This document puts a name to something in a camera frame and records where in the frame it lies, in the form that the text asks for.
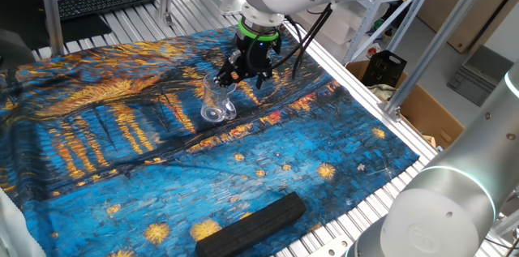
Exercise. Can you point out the slanted aluminium frame post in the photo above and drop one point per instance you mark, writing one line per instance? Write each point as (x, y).
(430, 50)

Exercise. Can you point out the black desk mat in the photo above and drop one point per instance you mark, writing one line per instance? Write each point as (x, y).
(85, 30)

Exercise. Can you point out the black computer keyboard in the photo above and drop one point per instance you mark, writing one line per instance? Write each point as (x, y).
(101, 1)

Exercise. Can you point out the black plastic crate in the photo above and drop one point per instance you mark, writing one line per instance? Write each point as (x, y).
(383, 68)

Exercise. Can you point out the open cardboard box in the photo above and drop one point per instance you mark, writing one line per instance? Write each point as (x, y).
(425, 115)

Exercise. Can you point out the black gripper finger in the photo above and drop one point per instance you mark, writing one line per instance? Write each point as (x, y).
(227, 76)
(260, 79)

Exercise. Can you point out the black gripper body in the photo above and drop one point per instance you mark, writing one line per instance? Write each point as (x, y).
(257, 59)

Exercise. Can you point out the green ringed wrist flange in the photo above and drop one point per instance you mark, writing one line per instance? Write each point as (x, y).
(259, 32)

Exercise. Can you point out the black rectangular block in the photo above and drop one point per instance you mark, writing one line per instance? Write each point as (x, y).
(251, 226)

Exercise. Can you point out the white foam block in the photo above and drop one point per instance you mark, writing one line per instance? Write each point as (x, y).
(324, 28)
(350, 9)

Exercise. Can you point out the large cardboard sheet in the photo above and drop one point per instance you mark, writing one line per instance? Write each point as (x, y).
(466, 26)

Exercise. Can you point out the blue starry painting cloth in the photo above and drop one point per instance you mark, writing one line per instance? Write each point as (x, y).
(162, 168)

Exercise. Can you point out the white metal shelf rack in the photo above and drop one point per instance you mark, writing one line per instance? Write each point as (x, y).
(367, 26)

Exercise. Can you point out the white ridged panel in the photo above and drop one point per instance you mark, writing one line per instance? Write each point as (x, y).
(14, 228)

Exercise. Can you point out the grey plastic crate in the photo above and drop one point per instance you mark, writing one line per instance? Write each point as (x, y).
(478, 74)

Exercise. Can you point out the olive cloth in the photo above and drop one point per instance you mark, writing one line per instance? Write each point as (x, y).
(383, 91)

